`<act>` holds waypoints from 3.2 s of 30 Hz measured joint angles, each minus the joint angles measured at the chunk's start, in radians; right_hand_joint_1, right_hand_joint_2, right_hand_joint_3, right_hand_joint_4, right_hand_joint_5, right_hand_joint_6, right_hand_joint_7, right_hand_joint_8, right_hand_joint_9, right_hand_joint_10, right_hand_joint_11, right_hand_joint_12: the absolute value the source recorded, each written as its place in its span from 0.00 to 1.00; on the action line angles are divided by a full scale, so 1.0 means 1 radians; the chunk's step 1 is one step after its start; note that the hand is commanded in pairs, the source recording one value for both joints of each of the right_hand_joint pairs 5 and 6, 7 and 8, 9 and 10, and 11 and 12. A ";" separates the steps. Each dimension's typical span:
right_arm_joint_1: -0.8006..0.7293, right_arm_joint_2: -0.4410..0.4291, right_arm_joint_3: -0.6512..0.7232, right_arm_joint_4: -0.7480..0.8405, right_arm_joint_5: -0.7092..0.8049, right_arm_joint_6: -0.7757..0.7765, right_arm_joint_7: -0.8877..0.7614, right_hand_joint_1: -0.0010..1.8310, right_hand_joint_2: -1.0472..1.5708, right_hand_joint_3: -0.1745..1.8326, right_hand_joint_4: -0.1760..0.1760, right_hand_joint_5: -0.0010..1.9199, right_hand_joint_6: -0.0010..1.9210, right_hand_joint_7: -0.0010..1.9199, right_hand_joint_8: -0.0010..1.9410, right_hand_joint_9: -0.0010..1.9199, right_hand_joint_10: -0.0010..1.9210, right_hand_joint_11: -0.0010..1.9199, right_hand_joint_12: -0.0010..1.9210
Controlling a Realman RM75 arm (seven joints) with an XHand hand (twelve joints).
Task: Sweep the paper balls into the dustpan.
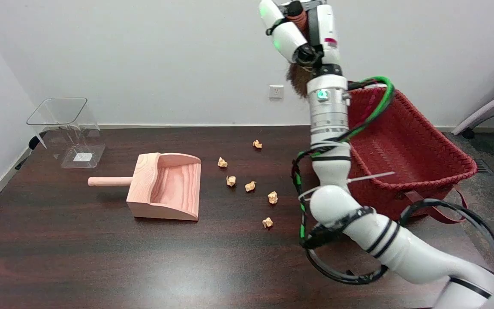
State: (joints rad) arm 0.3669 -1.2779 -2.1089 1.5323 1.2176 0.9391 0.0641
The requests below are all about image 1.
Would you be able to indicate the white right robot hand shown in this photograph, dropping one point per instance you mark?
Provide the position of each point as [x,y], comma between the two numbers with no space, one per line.
[324,25]

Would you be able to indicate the brown bristle hand broom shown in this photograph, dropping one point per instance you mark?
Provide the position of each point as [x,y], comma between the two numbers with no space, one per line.
[298,81]

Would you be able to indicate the tan paper ball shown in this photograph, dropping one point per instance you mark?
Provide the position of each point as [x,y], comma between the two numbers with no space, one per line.
[267,222]
[230,180]
[250,186]
[257,144]
[222,162]
[272,197]

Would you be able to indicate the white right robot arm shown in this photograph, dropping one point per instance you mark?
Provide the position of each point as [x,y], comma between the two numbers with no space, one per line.
[332,171]

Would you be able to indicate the wooden dustpan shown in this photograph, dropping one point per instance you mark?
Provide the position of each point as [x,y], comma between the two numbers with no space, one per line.
[174,184]

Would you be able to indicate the red woven basket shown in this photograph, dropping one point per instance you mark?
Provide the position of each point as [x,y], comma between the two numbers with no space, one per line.
[401,141]

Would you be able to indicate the grey office chair base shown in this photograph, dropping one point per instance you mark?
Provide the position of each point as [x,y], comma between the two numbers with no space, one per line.
[483,111]

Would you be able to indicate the black floor grille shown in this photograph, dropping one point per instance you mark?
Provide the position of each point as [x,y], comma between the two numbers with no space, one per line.
[483,167]

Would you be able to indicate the clear plastic container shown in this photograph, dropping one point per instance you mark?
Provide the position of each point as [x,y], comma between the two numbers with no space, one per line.
[79,156]

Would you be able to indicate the white wall socket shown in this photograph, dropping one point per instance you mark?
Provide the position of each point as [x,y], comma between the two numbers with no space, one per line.
[276,91]

